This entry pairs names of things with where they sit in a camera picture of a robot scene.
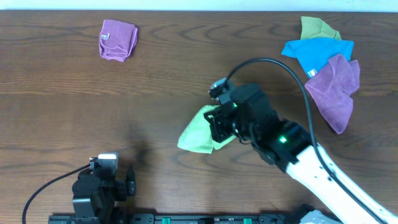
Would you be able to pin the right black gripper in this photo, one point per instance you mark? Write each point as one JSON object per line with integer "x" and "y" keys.
{"x": 216, "y": 123}

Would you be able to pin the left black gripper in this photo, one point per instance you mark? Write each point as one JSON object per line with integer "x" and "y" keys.
{"x": 127, "y": 188}

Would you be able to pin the light green cloth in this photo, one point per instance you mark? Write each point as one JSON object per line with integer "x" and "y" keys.
{"x": 197, "y": 135}

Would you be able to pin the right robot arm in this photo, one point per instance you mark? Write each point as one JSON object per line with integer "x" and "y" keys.
{"x": 245, "y": 113}

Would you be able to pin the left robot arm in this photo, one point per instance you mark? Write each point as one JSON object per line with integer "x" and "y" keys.
{"x": 96, "y": 191}

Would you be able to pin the purple crumpled cloth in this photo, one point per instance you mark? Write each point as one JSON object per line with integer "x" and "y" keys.
{"x": 331, "y": 89}

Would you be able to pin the blue cloth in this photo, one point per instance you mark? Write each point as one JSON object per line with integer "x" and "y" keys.
{"x": 313, "y": 54}

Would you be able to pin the olive green cloth at back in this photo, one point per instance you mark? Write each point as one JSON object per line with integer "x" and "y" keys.
{"x": 313, "y": 27}

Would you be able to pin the folded purple cloth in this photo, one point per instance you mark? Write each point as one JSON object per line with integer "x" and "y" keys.
{"x": 117, "y": 40}

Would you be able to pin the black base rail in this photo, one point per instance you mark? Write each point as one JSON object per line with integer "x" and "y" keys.
{"x": 305, "y": 214}

